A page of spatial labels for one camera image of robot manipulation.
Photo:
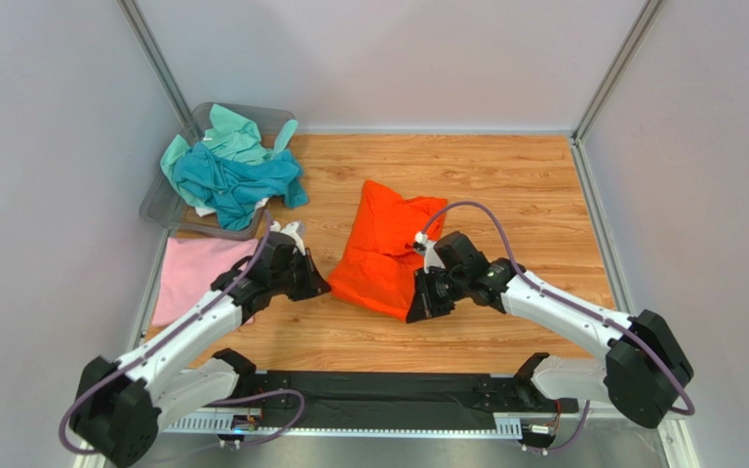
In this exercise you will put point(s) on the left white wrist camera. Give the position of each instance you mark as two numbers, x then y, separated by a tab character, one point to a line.
295	230

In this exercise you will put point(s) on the orange t shirt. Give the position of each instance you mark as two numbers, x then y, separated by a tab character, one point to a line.
376	269

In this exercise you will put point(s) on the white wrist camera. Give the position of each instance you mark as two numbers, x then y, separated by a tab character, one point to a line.
424	246
295	230

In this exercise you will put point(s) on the aluminium frame rail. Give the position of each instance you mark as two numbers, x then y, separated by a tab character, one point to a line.
545	424

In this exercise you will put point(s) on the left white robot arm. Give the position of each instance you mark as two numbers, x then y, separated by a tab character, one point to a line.
122	405

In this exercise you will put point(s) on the white cloth in bin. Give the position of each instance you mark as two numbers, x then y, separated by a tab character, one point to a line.
202	212

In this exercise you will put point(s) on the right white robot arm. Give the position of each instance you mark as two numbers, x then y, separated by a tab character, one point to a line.
635	362

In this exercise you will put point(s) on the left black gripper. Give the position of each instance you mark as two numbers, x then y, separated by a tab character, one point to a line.
314	284

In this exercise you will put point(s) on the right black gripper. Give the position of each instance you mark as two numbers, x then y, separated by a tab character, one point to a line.
427	293

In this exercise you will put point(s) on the light mint t shirt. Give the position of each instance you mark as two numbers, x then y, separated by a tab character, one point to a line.
233	136

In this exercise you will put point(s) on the folded pink t shirt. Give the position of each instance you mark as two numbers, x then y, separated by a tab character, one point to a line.
189	267

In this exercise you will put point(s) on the black base cloth strip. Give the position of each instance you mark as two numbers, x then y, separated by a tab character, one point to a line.
389	400

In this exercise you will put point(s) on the dark teal t shirt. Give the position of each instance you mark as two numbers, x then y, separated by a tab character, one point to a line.
233	188

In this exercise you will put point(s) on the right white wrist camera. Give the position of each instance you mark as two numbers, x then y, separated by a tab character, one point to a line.
424	246

